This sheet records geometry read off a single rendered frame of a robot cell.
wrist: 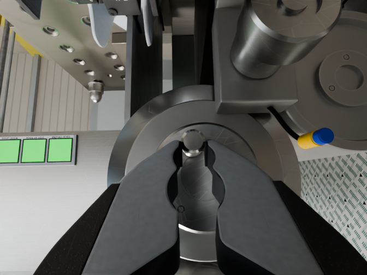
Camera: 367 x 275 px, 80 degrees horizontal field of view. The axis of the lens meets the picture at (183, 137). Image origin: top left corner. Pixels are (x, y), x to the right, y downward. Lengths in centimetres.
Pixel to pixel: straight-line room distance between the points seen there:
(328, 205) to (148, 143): 27
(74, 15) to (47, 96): 222
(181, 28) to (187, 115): 44
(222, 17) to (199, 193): 12
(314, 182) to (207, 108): 26
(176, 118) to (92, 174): 40
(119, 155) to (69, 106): 230
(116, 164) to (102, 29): 11
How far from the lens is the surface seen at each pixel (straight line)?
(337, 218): 35
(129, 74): 20
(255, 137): 17
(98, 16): 21
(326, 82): 21
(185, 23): 58
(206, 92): 18
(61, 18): 39
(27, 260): 63
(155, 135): 17
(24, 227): 62
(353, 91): 22
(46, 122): 250
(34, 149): 60
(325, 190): 37
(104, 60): 47
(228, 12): 18
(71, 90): 252
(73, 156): 56
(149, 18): 20
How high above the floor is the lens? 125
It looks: 10 degrees down
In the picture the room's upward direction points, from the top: 179 degrees clockwise
